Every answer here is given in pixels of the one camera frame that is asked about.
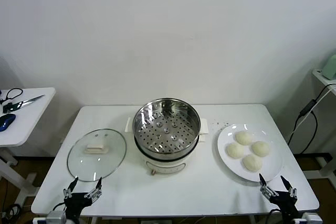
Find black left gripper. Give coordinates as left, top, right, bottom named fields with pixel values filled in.
left=62, top=176, right=103, bottom=221

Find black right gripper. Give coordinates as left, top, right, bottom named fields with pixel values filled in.
left=258, top=173, right=299, bottom=221

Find white steamed baozi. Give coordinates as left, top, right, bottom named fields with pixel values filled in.
left=250, top=141, right=271, bottom=157
left=226, top=142, right=245, bottom=159
left=241, top=154, right=263, bottom=173
left=234, top=131, right=253, bottom=146

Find oval glass pot lid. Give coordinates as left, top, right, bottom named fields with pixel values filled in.
left=67, top=128, right=128, bottom=183

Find perforated steel steamer basket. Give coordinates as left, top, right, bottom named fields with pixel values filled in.
left=125, top=98, right=210, bottom=154

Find large white plate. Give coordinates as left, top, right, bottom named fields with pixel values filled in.
left=216, top=123, right=285, bottom=183

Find white side table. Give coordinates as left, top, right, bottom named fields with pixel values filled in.
left=0, top=87, right=57, bottom=209

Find white electric cooker base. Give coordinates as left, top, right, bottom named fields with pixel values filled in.
left=133, top=134, right=207, bottom=176

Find blue computer mouse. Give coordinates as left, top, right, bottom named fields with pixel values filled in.
left=0, top=113, right=17, bottom=132

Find white shelf stand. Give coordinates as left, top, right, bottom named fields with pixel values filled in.
left=311, top=68, right=336, bottom=180

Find pale green appliance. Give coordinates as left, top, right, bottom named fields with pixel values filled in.
left=320, top=52, right=336, bottom=80

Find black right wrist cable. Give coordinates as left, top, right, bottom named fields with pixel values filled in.
left=266, top=208, right=283, bottom=224

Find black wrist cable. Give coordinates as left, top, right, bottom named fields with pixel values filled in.
left=266, top=208, right=283, bottom=224
left=51, top=202, right=66, bottom=213

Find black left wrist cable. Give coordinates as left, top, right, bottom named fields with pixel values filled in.
left=51, top=202, right=66, bottom=213

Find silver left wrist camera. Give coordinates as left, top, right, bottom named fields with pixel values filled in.
left=46, top=210, right=67, bottom=224

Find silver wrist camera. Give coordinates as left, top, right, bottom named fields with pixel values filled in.
left=301, top=214, right=321, bottom=224
left=46, top=210, right=67, bottom=224

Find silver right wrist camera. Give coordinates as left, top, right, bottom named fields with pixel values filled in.
left=301, top=214, right=321, bottom=224

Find black floor cable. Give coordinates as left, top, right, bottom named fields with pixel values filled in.
left=0, top=204, right=23, bottom=222

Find black power adapter cable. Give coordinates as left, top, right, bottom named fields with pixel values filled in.
left=287, top=83, right=336, bottom=154

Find black-handled steel scissors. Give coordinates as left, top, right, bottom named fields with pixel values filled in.
left=0, top=88, right=46, bottom=113

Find thin white cable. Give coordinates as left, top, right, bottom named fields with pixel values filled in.
left=287, top=87, right=336, bottom=143

